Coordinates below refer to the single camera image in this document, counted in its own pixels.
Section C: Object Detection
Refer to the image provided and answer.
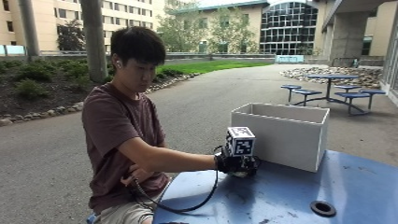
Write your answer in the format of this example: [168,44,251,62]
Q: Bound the blue round picnic table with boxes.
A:
[292,74,360,106]

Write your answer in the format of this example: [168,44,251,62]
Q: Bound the grey concrete building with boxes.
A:
[314,0,398,67]

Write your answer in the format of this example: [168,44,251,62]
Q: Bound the white marker cube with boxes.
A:
[224,126,256,158]

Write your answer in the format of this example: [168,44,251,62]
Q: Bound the black glove cable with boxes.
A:
[127,145,224,215]

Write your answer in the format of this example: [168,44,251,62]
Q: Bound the the person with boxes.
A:
[81,25,260,224]

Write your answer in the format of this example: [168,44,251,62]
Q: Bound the blue picnic seat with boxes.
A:
[279,84,303,104]
[332,91,371,117]
[357,89,387,110]
[291,89,323,107]
[332,84,363,94]

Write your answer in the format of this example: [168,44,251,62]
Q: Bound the pale blue panel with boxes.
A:
[274,54,306,64]

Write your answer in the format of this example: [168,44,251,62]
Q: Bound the black ring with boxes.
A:
[308,200,336,218]

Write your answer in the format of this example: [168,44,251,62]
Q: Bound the khaki shorts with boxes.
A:
[93,191,163,224]

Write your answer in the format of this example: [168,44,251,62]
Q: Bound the dark green tree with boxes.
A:
[55,19,85,52]

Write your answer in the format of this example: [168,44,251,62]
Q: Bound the small pale round object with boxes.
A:
[230,170,251,179]

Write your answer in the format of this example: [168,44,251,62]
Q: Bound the maroon t-shirt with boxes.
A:
[81,82,171,215]

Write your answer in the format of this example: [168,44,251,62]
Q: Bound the thick grey concrete pole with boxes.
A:
[78,0,110,84]

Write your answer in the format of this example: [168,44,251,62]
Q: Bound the glass fronted building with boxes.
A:
[258,1,319,56]

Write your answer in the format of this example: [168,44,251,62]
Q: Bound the thin grey concrete pole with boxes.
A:
[17,0,42,61]

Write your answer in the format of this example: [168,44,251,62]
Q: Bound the beige building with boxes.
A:
[0,0,166,53]

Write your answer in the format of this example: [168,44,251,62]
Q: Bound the white open box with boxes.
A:
[230,102,331,174]

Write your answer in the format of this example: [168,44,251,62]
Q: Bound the pile of grey rocks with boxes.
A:
[278,65,384,90]

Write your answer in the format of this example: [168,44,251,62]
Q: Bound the row of border stones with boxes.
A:
[0,72,200,127]

